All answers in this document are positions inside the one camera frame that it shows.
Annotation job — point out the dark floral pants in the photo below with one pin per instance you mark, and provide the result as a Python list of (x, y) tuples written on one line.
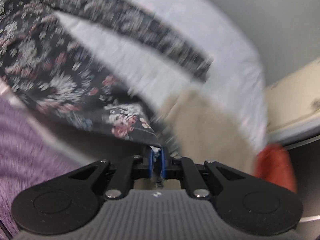
[(50, 80)]

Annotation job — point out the purple cloth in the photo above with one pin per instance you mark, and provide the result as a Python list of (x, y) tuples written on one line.
[(25, 155)]

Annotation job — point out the beige cloth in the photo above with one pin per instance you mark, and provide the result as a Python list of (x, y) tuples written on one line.
[(212, 135)]

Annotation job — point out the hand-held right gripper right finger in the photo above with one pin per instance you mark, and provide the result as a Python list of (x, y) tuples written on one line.
[(164, 160)]

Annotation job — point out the orange object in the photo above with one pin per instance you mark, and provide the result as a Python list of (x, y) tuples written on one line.
[(275, 167)]

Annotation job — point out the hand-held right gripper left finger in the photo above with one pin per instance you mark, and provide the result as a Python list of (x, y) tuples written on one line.
[(150, 160)]

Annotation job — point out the cream furniture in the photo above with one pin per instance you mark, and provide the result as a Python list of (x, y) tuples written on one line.
[(295, 100)]

